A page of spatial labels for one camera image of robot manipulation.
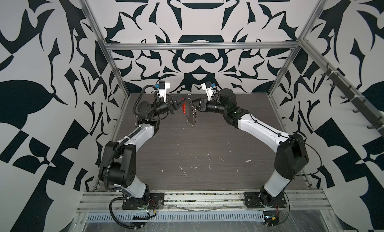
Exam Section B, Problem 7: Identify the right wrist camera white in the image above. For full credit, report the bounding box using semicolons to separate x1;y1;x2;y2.
201;82;217;101

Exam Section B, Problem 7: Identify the white slotted cable duct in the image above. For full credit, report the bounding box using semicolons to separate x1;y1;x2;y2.
87;211;265;223

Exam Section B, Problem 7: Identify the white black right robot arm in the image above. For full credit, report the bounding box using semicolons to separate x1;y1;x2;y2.
189;89;309;206

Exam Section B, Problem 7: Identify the aluminium frame crossbar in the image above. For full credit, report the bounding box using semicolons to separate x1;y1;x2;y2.
105;42;298;51

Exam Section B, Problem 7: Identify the small electronics board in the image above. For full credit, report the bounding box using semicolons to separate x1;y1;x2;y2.
264;212;280;227

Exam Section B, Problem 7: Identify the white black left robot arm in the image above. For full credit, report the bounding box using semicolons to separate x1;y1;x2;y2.
98;95;189;199

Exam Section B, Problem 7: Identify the aluminium rail base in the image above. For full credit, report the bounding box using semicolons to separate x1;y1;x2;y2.
74;189;331;213

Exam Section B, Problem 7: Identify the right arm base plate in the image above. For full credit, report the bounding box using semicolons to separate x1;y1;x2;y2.
244;192;287;209

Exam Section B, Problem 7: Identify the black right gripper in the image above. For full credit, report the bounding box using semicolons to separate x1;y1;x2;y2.
189;98;230;117

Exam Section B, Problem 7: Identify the aluminium frame corner post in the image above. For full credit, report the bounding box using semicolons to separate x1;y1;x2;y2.
268;0;328;97

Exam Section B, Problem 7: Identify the grey wall hook rack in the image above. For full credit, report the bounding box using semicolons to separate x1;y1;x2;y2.
320;63;384;137

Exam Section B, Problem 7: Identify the left aluminium frame post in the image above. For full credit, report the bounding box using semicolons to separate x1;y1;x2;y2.
73;0;131;98

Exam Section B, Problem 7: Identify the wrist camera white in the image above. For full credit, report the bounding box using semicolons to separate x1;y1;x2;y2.
201;82;217;101
155;80;170;103

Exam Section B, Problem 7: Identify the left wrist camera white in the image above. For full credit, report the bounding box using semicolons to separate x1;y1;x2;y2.
155;80;170;103

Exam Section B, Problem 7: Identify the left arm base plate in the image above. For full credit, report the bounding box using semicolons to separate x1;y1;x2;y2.
122;193;165;210

